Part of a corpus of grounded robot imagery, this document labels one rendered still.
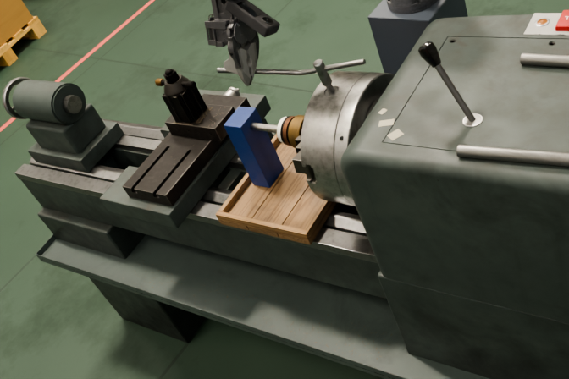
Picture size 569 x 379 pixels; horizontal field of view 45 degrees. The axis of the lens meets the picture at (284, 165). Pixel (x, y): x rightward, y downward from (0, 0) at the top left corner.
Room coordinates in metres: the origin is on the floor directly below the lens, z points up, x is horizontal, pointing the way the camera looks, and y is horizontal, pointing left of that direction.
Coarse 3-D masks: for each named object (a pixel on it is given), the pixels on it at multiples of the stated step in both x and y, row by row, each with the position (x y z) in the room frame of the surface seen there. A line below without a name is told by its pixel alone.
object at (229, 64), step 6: (240, 48) 1.32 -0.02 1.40; (240, 54) 1.31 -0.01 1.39; (246, 54) 1.33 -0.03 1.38; (228, 60) 1.34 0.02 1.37; (240, 60) 1.31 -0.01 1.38; (228, 66) 1.34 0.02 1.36; (234, 66) 1.33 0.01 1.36; (246, 66) 1.32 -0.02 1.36; (234, 72) 1.33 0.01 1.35; (240, 72) 1.31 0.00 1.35; (246, 72) 1.31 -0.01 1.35; (240, 78) 1.31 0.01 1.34; (246, 78) 1.31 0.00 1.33; (246, 84) 1.31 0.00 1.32
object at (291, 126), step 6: (288, 120) 1.41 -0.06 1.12; (294, 120) 1.39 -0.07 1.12; (300, 120) 1.38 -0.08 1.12; (282, 126) 1.40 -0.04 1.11; (288, 126) 1.39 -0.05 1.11; (294, 126) 1.38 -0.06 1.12; (300, 126) 1.36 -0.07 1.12; (282, 132) 1.40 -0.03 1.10; (288, 132) 1.38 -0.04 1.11; (294, 132) 1.37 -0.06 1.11; (300, 132) 1.35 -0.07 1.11; (282, 138) 1.39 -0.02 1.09; (288, 138) 1.38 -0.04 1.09; (294, 138) 1.36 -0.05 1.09; (288, 144) 1.39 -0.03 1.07; (294, 144) 1.36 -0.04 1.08
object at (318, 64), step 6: (318, 60) 1.27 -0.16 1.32; (318, 66) 1.26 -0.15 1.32; (324, 66) 1.26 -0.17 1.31; (318, 72) 1.26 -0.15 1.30; (324, 72) 1.26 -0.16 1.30; (324, 78) 1.26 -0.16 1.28; (330, 78) 1.27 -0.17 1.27; (324, 84) 1.26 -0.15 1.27; (330, 84) 1.26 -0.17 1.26; (330, 90) 1.26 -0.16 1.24
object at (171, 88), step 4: (180, 76) 1.79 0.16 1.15; (184, 76) 1.80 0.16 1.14; (180, 80) 1.77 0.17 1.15; (184, 80) 1.78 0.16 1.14; (164, 84) 1.79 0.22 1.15; (168, 84) 1.78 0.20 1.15; (172, 84) 1.77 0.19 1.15; (176, 84) 1.77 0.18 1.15; (180, 84) 1.77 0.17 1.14; (164, 88) 1.79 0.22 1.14; (168, 88) 1.77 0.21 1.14; (172, 88) 1.76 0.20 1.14; (176, 88) 1.76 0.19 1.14; (180, 88) 1.76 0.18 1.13; (184, 88) 1.76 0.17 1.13; (164, 92) 1.78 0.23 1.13; (168, 92) 1.77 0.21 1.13; (172, 92) 1.76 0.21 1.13; (176, 92) 1.75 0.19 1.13; (180, 92) 1.75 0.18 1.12
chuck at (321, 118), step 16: (336, 80) 1.30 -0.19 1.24; (352, 80) 1.27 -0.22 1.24; (320, 96) 1.27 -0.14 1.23; (336, 96) 1.25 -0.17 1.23; (320, 112) 1.24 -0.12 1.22; (336, 112) 1.21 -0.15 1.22; (304, 128) 1.24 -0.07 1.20; (320, 128) 1.21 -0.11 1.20; (304, 144) 1.22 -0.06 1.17; (320, 144) 1.19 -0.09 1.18; (304, 160) 1.21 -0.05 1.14; (320, 160) 1.18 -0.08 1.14; (320, 176) 1.18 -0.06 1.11; (336, 176) 1.15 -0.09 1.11; (320, 192) 1.19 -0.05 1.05; (336, 192) 1.15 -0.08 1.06
